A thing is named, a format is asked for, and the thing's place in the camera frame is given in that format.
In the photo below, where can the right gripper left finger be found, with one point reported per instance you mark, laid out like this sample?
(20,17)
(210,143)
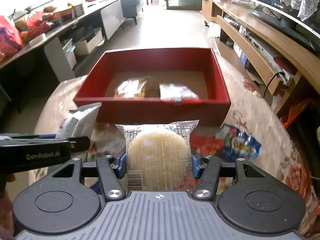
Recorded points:
(119,164)

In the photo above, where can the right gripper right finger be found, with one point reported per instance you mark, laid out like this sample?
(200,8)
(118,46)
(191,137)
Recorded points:
(196,160)

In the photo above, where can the red Trolli candy bag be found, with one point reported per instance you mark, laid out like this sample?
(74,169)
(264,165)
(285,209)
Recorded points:
(206,145)

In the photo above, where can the clear round cake packet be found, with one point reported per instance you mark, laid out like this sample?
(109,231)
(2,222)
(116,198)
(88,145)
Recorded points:
(159,156)

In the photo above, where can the silver white snack pouch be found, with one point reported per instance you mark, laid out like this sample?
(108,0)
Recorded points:
(79,122)

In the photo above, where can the red white snack packet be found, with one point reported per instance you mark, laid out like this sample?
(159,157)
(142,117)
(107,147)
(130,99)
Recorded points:
(176,93)

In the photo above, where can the silver duck snack packet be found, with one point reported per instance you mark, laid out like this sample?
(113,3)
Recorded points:
(105,142)

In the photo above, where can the blue cookie snack bag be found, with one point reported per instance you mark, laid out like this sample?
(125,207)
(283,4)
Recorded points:
(237,144)

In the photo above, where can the red cardboard box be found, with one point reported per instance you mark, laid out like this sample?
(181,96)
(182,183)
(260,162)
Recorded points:
(196,68)

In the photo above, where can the long grey side table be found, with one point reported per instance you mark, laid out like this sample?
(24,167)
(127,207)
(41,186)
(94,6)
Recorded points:
(106,15)

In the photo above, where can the red plastic bag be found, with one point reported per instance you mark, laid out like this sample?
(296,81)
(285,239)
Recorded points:
(11,42)

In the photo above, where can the white storage bin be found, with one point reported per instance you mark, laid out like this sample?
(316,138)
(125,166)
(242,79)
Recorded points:
(68,49)

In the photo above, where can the blue white carton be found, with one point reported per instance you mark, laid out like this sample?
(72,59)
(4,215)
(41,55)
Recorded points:
(243,58)

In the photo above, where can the white cardboard box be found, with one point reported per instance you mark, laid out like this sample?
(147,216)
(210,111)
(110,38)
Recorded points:
(88,44)

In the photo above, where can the wooden TV stand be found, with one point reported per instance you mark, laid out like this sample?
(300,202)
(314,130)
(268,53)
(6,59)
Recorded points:
(306,63)

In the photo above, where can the grey sofa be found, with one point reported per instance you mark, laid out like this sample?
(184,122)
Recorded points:
(131,8)

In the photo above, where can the black television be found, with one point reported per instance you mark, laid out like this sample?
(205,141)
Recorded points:
(286,20)

